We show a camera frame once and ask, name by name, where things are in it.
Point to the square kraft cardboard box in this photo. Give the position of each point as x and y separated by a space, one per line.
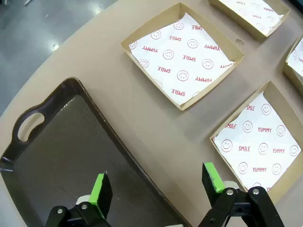
288 113
236 17
154 25
292 75

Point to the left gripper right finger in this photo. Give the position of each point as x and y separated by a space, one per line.
213 177

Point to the white red-printed paper liner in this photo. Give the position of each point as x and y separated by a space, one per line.
182 56
255 11
298 59
255 146

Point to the brown plastic serving tray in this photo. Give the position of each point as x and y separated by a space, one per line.
59 153

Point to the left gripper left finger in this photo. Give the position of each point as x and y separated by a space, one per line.
100 194

